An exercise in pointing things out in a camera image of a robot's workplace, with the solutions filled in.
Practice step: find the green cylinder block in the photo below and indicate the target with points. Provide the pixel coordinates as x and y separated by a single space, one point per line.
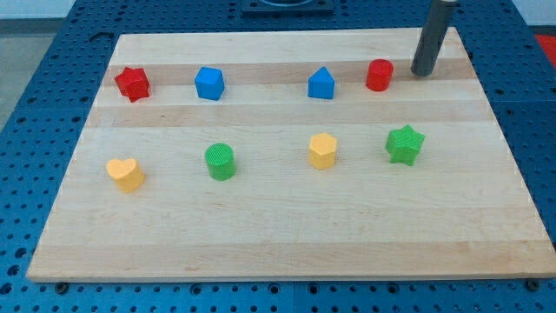
220 161

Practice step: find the yellow heart block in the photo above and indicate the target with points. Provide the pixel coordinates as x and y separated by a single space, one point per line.
126 174

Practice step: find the red star block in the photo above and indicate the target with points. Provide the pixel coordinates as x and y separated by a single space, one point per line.
133 83

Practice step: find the blue cube block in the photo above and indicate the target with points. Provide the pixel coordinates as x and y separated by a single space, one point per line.
209 83

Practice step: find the yellow hexagon block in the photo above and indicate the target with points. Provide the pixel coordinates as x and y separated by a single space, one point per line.
322 151

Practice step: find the wooden board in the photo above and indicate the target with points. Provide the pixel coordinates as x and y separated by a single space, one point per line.
462 211

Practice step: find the blue triangle block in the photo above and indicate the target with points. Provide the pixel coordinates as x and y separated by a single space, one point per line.
321 84

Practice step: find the green star block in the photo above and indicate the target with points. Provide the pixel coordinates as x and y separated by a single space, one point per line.
404 145

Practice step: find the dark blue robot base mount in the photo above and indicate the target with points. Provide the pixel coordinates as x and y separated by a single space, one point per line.
260 7

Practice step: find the red cylinder block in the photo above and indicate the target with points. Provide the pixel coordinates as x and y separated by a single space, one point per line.
379 74

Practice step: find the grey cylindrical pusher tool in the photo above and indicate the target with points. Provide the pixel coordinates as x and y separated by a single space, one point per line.
432 36

